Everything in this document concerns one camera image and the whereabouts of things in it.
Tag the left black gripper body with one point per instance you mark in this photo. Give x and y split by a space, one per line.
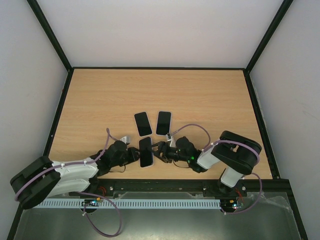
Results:
132 157

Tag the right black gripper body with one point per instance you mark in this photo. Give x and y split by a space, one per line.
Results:
163 152

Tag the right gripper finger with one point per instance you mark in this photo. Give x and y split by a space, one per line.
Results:
157 147
158 155

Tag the pink phone case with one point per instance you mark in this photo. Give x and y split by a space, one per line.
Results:
152 163

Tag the lavender phone case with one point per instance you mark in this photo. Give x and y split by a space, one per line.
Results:
157 125

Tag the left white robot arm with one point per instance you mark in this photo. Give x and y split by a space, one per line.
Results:
44 178

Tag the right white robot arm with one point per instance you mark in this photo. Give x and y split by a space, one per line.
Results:
238 153

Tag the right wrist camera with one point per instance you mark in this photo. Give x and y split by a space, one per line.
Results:
170 140

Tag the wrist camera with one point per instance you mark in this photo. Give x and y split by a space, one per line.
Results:
170 140
126 139

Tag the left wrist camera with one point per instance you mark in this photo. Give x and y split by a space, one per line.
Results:
126 139

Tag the black frame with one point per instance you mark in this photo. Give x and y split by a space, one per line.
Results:
277 42

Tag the light blue cable duct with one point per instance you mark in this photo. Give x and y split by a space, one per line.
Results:
63 203

